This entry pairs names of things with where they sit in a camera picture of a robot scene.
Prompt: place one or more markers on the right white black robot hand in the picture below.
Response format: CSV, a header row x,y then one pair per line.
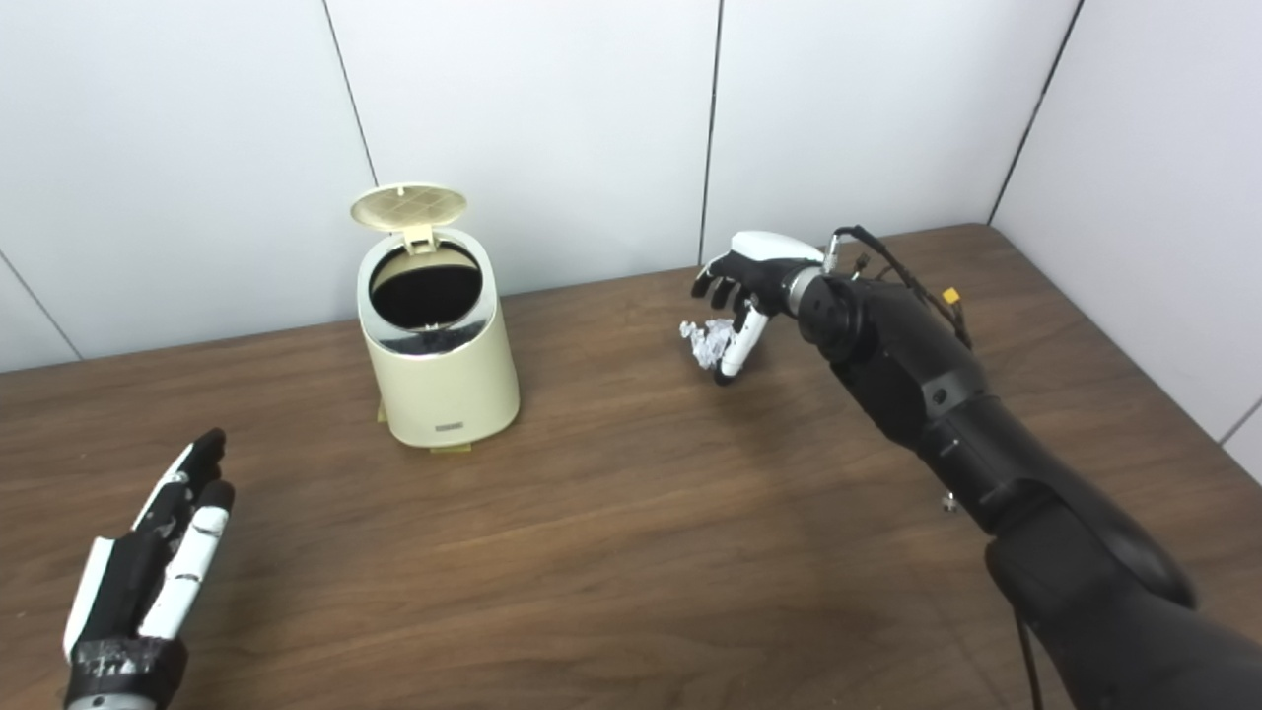
x,y
764,258

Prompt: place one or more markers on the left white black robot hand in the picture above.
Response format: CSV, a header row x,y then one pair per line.
x,y
123,592

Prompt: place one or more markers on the white paper ball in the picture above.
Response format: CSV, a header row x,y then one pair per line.
x,y
708,343

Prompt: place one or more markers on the round cream bin lid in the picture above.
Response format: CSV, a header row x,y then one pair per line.
x,y
407,205

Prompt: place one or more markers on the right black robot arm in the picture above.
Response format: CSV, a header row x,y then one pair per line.
x,y
946,404

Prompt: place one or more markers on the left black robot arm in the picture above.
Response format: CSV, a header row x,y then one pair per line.
x,y
108,705

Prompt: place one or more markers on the cream-colored bin body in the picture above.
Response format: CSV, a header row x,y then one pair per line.
x,y
449,390

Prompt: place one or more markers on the wide yellow tape strip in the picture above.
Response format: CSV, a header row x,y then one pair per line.
x,y
451,449

